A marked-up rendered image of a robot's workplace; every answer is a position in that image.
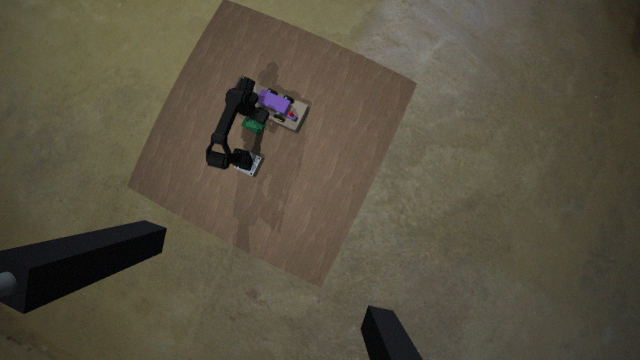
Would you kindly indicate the green tray floor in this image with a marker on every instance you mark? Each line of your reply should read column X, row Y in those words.
column 253, row 125

